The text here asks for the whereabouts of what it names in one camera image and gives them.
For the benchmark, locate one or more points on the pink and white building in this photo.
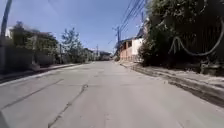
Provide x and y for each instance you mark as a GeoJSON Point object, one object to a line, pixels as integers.
{"type": "Point", "coordinates": [135, 48]}

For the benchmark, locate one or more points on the dark utility pole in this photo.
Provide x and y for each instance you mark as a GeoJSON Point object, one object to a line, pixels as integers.
{"type": "Point", "coordinates": [118, 36]}

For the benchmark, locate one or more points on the grey concrete road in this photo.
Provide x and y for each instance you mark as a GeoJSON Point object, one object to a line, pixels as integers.
{"type": "Point", "coordinates": [110, 100]}

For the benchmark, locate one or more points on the green tree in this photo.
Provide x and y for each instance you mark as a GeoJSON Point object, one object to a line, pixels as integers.
{"type": "Point", "coordinates": [71, 43]}

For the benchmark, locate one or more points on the group of trees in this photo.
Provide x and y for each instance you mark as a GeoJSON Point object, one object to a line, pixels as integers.
{"type": "Point", "coordinates": [43, 41]}

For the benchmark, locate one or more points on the large overgrown hedge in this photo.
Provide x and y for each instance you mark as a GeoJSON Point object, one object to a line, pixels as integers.
{"type": "Point", "coordinates": [173, 23]}

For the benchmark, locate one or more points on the dirt and concrete verge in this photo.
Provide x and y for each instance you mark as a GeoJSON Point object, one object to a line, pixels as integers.
{"type": "Point", "coordinates": [186, 80]}

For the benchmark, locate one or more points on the grey concrete sidewalk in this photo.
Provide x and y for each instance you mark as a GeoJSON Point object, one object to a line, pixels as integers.
{"type": "Point", "coordinates": [20, 76]}

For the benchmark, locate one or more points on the grey utility pole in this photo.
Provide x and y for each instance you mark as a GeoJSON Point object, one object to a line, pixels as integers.
{"type": "Point", "coordinates": [5, 20]}

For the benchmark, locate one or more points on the dark boundary wall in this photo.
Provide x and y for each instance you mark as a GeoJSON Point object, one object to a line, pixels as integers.
{"type": "Point", "coordinates": [16, 59]}

